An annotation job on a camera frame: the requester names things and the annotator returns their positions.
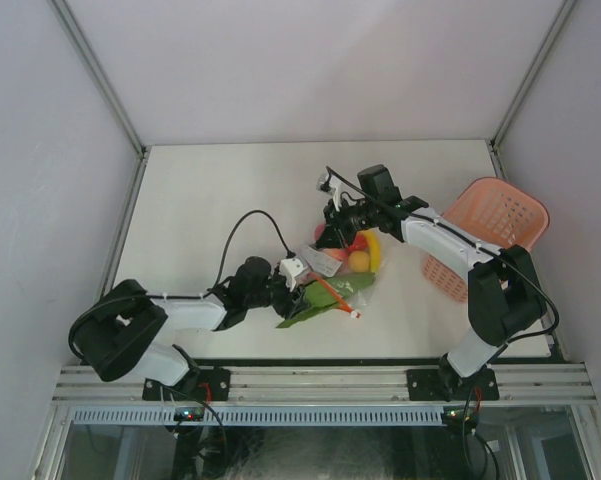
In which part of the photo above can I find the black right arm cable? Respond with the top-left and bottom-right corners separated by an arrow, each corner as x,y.
325,166 -> 560,346

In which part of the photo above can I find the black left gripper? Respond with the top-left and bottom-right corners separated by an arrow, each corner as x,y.
244,267 -> 309,319

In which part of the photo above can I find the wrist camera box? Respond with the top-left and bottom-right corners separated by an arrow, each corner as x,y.
316,172 -> 342,212
278,256 -> 310,292

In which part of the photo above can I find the green fake leafy vegetable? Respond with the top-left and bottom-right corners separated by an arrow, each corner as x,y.
276,272 -> 376,329

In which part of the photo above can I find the pink plastic basket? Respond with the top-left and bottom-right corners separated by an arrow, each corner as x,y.
421,177 -> 550,303

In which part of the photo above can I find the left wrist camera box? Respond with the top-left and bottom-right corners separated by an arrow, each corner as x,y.
278,256 -> 310,292

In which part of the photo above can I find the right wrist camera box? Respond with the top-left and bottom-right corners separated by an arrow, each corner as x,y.
316,172 -> 342,212

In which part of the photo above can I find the yellow fake banana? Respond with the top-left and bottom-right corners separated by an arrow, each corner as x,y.
361,230 -> 382,274

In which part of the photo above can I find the perforated cable tray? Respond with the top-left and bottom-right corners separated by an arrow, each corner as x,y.
71,405 -> 444,427

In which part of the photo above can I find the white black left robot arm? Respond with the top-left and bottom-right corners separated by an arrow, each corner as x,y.
68,256 -> 309,400

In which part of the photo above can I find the yellow fake lemon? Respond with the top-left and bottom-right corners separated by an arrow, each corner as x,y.
348,250 -> 371,273

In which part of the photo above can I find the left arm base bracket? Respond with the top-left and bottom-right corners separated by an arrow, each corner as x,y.
142,367 -> 231,403

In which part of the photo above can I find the aluminium mounting rail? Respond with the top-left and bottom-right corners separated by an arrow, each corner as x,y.
52,364 -> 596,406

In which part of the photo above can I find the aluminium frame post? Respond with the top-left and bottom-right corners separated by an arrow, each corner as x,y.
488,0 -> 579,154
47,0 -> 149,159

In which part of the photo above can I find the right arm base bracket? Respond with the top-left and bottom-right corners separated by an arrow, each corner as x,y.
406,354 -> 500,402

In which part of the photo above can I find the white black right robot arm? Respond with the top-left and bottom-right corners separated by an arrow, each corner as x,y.
316,164 -> 559,399

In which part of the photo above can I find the aluminium frame post left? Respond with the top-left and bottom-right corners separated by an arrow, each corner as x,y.
47,0 -> 149,159

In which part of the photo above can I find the aluminium frame post right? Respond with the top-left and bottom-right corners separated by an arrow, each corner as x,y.
488,0 -> 579,154

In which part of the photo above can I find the clear zip top bag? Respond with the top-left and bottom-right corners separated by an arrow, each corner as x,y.
301,245 -> 384,305

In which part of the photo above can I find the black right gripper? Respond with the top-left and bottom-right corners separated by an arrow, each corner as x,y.
314,196 -> 378,250

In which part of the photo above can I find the red fake tomato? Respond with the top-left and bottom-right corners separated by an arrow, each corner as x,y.
314,223 -> 334,248

